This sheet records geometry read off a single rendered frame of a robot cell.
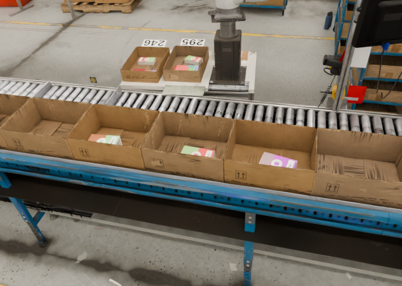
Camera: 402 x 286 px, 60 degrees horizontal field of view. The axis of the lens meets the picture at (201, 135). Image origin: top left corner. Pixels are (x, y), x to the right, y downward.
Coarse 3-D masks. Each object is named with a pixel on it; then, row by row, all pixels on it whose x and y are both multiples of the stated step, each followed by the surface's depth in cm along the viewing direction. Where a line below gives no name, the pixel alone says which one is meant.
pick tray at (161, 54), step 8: (136, 48) 284; (144, 48) 284; (152, 48) 283; (160, 48) 282; (168, 48) 278; (136, 56) 286; (144, 56) 289; (152, 56) 288; (160, 56) 286; (168, 56) 279; (128, 64) 270; (136, 64) 280; (160, 64) 260; (128, 72) 257; (136, 72) 255; (144, 72) 254; (152, 72) 253; (160, 72) 262; (128, 80) 262; (136, 80) 260; (144, 80) 259; (152, 80) 257
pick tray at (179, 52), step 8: (176, 48) 283; (184, 48) 282; (192, 48) 280; (200, 48) 279; (208, 48) 276; (176, 56) 286; (184, 56) 285; (200, 56) 283; (208, 56) 279; (168, 64) 267; (176, 64) 276; (184, 64) 276; (192, 64) 275; (200, 64) 274; (168, 72) 254; (176, 72) 253; (184, 72) 252; (192, 72) 250; (200, 72) 252; (168, 80) 259; (176, 80) 258; (184, 80) 256; (192, 80) 255; (200, 80) 254
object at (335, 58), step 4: (324, 56) 207; (328, 56) 205; (332, 56) 205; (336, 56) 205; (340, 56) 205; (324, 60) 205; (328, 60) 204; (332, 60) 203; (336, 60) 203; (324, 64) 206; (328, 64) 205; (332, 64) 205; (336, 64) 204; (340, 64) 203; (332, 68) 208; (336, 68) 207
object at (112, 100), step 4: (120, 88) 249; (116, 92) 244; (120, 92) 250; (112, 96) 240; (116, 96) 245; (120, 96) 251; (108, 100) 235; (112, 100) 240; (116, 100) 245; (108, 104) 235; (112, 104) 241
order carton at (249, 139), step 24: (240, 120) 172; (240, 144) 182; (264, 144) 178; (288, 144) 174; (312, 144) 166; (240, 168) 153; (264, 168) 149; (288, 168) 145; (312, 168) 157; (288, 192) 155
